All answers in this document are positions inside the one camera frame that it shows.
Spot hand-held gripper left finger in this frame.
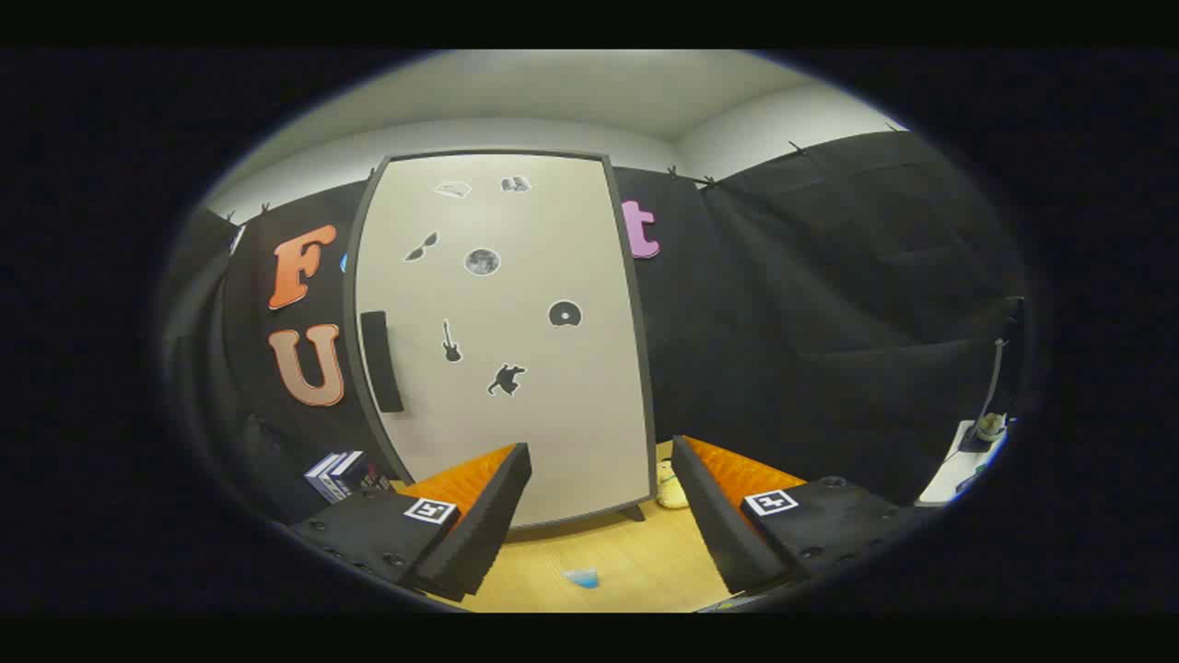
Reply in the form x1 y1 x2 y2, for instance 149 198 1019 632
286 442 533 604

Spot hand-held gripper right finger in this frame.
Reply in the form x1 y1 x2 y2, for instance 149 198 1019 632
670 435 931 598

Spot white cabinet door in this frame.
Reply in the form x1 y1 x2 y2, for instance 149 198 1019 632
355 155 650 528

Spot pale yellow soft toy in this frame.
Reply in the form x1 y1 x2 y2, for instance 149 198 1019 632
656 459 690 510

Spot dark grey cabinet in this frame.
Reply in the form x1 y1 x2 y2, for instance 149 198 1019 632
343 149 657 533

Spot dark blue book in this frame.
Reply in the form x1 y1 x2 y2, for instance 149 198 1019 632
332 449 392 498

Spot light blue book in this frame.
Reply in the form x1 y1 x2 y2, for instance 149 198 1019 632
304 451 356 503

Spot black backdrop cloth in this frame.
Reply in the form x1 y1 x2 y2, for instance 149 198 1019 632
161 129 1028 526

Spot white side table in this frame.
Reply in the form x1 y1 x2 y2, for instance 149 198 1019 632
916 419 1010 507

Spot black monitor on stand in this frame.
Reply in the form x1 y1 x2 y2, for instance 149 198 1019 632
958 295 1028 452

